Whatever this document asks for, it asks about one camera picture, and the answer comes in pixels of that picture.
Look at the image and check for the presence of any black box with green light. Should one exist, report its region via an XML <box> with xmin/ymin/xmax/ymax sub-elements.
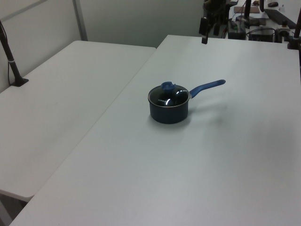
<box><xmin>227</xmin><ymin>19</ymin><xmax>247</xmax><ymax>40</ymax></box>

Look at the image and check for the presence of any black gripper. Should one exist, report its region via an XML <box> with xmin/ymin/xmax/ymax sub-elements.
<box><xmin>198</xmin><ymin>16</ymin><xmax>210</xmax><ymax>45</ymax></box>

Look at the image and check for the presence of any black equipment rack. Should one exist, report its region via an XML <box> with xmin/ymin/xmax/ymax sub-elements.
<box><xmin>203</xmin><ymin>0</ymin><xmax>238</xmax><ymax>18</ymax></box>

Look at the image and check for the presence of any glass lid with blue knob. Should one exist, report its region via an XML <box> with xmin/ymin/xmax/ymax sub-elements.
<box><xmin>147</xmin><ymin>81</ymin><xmax>190</xmax><ymax>108</ymax></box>

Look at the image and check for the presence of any black clamped camera pole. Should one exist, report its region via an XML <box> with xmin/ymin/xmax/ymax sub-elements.
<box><xmin>286</xmin><ymin>14</ymin><xmax>301</xmax><ymax>50</ymax></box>

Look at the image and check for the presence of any black monitor stand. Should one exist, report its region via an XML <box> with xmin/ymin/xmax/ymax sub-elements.
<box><xmin>236</xmin><ymin>0</ymin><xmax>260</xmax><ymax>24</ymax></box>

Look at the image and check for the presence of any dark saucepan with blue handle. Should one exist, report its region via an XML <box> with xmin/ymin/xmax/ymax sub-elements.
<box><xmin>147</xmin><ymin>79</ymin><xmax>227</xmax><ymax>125</ymax></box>

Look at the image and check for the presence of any black electronics box with cables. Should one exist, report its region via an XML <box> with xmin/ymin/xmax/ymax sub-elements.
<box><xmin>246</xmin><ymin>25</ymin><xmax>276</xmax><ymax>42</ymax></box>

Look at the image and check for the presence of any grey partition post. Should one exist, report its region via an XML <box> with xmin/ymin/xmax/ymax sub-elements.
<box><xmin>72</xmin><ymin>0</ymin><xmax>88</xmax><ymax>42</ymax></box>

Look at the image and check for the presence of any black camera stand with base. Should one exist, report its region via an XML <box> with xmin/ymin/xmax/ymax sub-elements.
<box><xmin>0</xmin><ymin>20</ymin><xmax>29</xmax><ymax>88</ymax></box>

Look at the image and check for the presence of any black keyboard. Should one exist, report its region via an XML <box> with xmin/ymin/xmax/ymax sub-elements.
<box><xmin>264</xmin><ymin>8</ymin><xmax>297</xmax><ymax>25</ymax></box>

